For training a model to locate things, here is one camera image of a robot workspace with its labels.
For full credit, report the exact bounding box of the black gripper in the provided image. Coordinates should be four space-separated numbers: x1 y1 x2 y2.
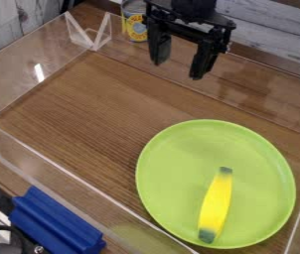
143 0 236 80

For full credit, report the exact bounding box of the yellow toy banana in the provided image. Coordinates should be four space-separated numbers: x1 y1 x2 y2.
198 167 232 244

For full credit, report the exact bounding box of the green plastic plate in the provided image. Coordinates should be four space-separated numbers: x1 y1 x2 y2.
135 119 296 249

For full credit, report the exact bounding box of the yellow labelled tin can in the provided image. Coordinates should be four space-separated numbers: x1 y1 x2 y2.
121 0 147 43

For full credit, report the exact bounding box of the blue plastic clamp block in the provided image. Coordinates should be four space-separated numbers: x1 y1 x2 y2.
10 187 106 254

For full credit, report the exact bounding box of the clear acrylic corner bracket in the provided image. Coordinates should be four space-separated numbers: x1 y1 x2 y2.
64 12 111 52

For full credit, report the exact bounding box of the clear acrylic enclosure wall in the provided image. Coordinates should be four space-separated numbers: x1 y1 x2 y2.
0 4 300 254

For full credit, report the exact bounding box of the black cable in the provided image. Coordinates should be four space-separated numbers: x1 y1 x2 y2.
0 224 26 254

